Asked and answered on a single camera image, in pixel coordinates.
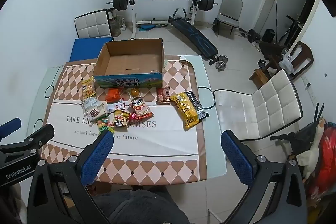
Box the white quilted chair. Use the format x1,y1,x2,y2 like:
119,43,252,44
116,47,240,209
74,10,113,39
213,69,304,142

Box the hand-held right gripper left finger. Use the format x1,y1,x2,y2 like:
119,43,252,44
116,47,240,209
26,130,115,224

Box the dark wooden chair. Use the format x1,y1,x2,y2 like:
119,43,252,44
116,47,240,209
285,41,314,81

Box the white plush goose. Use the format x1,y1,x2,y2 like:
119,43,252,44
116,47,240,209
297,118,327,179

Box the large yellow snack bag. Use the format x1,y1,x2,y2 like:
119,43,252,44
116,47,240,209
170,93,203,131

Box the black sit-up bench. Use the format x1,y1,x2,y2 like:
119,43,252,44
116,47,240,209
168,7,220,61

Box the orange snack packet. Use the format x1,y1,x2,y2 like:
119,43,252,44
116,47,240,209
106,88,124,103

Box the chrome dumbbell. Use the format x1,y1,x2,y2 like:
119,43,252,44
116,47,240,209
209,55,229,72

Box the white barbell rack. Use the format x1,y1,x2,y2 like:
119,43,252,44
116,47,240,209
127,0,204,40

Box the yellow panda snack packet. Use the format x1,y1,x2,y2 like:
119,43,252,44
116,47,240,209
113,110,129,130

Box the red white panda snack packet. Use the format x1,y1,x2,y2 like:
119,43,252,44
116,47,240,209
129,98,153,119

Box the white plastic bag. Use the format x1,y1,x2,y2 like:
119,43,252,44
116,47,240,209
279,53,295,74

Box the black speaker box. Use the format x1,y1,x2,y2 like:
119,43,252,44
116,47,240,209
262,28,276,41

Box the black dumbbell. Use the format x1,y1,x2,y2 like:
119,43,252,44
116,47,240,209
239,28,261,42

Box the grey padded chair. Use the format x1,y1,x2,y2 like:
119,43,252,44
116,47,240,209
217,0,243,37

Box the person's dark fleece clothing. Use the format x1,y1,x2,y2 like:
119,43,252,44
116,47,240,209
92,189,190,224

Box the checkered printed tablecloth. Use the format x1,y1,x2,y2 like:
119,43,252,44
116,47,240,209
42,55,208,186

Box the chocolate stick cookie pack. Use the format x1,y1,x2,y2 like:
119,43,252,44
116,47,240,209
87,101,108,122

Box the colourful candy packet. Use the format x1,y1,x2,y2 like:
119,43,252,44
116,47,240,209
96,116,116,136

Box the red bag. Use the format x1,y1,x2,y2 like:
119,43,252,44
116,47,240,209
307,122,336,196

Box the small wooden stool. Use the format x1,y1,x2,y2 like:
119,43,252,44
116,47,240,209
249,69,271,88

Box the brown red snack packet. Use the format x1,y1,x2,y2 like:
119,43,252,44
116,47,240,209
157,87,171,104

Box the cardboard box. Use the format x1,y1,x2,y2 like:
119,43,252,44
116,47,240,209
94,38,165,88

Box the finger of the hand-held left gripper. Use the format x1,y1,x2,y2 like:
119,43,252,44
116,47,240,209
0,117,22,138
0,124,55,155

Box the clear water jug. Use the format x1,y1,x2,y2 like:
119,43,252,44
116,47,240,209
109,15,123,37

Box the dark wooden bench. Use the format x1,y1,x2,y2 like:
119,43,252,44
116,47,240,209
259,42,289,62

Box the black router antennas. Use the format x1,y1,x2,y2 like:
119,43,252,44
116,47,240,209
315,103,325,123

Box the blue foam pad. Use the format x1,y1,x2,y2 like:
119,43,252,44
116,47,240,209
70,38,115,63

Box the black snack bag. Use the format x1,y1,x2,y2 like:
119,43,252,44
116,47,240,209
184,91,210,119

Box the black exercise machine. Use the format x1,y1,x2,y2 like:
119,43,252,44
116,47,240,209
278,15,302,46

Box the person's left forearm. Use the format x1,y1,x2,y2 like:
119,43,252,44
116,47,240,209
0,183,27,224

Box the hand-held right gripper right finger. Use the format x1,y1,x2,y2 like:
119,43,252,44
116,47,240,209
220,130,308,224

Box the small yellow snack packet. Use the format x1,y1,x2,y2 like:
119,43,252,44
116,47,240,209
81,78,96,98

